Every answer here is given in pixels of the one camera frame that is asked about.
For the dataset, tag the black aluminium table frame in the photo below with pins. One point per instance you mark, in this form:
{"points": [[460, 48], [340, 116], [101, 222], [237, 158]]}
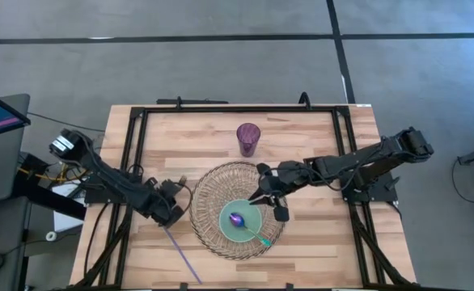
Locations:
{"points": [[241, 109]]}

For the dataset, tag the black hook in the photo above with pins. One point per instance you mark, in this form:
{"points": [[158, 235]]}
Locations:
{"points": [[301, 101]]}

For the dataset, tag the dark office desk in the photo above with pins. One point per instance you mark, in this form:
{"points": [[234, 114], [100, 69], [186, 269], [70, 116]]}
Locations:
{"points": [[2, 226]]}

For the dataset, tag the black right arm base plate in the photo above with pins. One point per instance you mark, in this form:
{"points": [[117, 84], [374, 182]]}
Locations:
{"points": [[382, 194]]}

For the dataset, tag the black clamp bar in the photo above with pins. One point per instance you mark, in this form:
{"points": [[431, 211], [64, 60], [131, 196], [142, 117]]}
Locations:
{"points": [[196, 101]]}

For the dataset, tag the round woven straw placemat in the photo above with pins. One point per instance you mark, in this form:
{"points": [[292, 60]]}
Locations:
{"points": [[208, 202]]}

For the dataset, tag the small teal plate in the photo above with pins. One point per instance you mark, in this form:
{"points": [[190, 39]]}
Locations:
{"points": [[231, 234]]}

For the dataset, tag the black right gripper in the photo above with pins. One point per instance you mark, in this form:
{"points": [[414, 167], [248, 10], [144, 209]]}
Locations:
{"points": [[289, 175]]}

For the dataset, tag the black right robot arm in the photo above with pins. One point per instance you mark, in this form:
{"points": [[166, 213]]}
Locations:
{"points": [[366, 157]]}

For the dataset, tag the white paper sheet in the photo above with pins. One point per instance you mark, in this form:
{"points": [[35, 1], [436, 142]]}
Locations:
{"points": [[65, 222]]}

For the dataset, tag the white tape roll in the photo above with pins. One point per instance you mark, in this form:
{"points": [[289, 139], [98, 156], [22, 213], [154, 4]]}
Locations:
{"points": [[47, 238]]}

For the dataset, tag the thin purple straw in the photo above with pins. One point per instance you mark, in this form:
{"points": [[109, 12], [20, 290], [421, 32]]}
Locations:
{"points": [[182, 255]]}

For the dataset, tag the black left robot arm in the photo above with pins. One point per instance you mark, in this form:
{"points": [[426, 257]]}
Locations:
{"points": [[115, 184]]}

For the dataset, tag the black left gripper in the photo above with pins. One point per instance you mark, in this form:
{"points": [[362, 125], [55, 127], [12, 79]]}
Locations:
{"points": [[166, 198]]}

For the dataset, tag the purple plastic tumbler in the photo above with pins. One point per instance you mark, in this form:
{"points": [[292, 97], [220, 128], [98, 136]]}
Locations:
{"points": [[248, 139]]}

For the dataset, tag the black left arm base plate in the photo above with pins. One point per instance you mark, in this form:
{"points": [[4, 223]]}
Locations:
{"points": [[99, 196]]}

